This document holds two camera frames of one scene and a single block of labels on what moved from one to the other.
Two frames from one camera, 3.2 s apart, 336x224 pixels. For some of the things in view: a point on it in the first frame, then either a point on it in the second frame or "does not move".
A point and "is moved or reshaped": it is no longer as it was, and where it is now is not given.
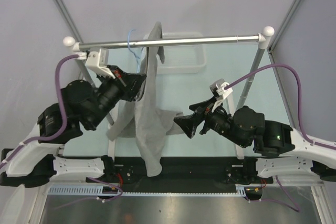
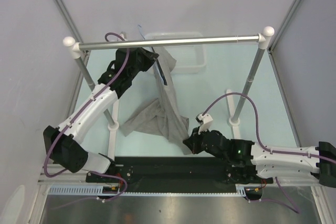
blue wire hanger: (137, 58) is moved or reshaped
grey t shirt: (142, 119) to (161, 114)
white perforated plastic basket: (182, 60) does not move
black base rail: (181, 174) does not move
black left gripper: (129, 84) to (148, 57)
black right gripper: (205, 110) to (192, 142)
